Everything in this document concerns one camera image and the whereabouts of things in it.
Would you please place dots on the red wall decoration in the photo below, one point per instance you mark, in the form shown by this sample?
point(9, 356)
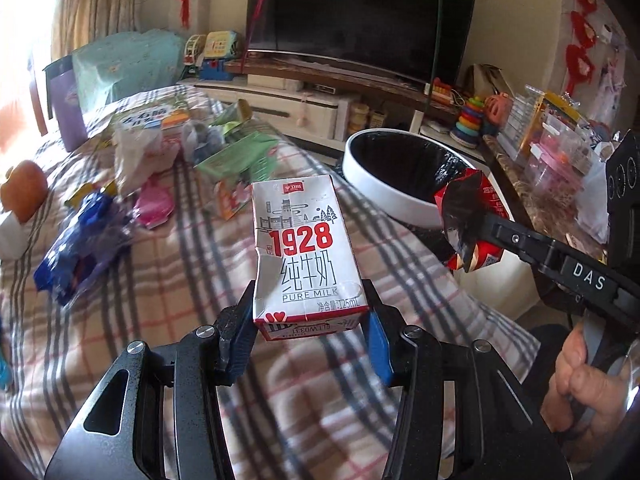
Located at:
point(582, 25)

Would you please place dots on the colourful children's book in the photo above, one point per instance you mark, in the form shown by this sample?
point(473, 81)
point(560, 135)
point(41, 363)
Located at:
point(145, 115)

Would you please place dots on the black television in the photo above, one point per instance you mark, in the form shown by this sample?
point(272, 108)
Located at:
point(350, 10)

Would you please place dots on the white round trash bin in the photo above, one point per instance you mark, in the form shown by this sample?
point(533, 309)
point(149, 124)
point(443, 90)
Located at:
point(370, 185)

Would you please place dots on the white plastic bag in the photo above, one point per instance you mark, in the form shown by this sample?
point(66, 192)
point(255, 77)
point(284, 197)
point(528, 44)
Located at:
point(592, 205)

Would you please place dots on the white paper bag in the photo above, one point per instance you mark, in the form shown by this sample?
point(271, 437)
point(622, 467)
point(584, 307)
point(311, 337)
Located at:
point(140, 155)

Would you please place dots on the orange fruit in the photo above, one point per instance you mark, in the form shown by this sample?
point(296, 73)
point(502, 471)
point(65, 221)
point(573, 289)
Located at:
point(22, 190)

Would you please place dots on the yellow wrapper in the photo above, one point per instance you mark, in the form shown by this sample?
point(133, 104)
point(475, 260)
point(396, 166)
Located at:
point(82, 194)

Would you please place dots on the ferris wheel toy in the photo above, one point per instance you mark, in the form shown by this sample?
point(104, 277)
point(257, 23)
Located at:
point(192, 55)

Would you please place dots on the blue snack packet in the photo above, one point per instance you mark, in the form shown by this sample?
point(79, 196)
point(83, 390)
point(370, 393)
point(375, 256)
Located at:
point(80, 250)

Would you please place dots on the white milk carton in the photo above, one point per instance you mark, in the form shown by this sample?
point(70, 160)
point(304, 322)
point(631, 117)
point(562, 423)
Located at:
point(300, 250)

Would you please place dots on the orange plastic toy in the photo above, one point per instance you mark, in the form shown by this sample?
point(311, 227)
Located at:
point(499, 110)

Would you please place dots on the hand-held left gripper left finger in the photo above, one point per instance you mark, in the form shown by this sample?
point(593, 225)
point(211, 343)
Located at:
point(240, 342)

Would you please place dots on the red snack wrapper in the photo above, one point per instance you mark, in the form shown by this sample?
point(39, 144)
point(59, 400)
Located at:
point(460, 220)

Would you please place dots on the person's right hand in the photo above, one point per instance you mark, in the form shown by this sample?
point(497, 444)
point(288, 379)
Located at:
point(570, 390)

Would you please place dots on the teal printed bundle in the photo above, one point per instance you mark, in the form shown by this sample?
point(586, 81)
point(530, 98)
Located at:
point(125, 65)

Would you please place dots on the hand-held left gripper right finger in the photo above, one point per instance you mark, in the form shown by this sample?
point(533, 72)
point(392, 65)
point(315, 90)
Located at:
point(377, 352)

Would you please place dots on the purple tumbler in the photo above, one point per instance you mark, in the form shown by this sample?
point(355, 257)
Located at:
point(67, 105)

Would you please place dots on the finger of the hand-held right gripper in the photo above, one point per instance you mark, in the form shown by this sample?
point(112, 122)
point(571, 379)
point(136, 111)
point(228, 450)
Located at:
point(550, 260)

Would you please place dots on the white television cabinet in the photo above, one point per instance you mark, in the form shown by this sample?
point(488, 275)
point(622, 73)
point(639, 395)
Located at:
point(310, 110)

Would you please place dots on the green carton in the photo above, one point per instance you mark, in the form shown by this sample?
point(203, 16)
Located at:
point(240, 157)

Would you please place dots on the yellow toy cash register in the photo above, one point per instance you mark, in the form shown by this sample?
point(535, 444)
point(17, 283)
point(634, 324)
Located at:
point(220, 50)

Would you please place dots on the plaid blanket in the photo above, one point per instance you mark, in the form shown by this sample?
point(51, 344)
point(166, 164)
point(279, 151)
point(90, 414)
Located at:
point(175, 270)

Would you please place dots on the clear plastic storage boxes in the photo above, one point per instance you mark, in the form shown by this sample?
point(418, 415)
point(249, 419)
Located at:
point(550, 130)

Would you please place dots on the colourful snack box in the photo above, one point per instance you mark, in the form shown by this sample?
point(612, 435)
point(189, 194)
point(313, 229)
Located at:
point(232, 197)

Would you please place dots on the beige curtain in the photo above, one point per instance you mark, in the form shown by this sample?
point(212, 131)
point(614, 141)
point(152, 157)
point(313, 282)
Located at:
point(95, 5)

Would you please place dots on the pink wrapper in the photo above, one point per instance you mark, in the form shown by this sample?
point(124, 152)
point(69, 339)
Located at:
point(155, 205)

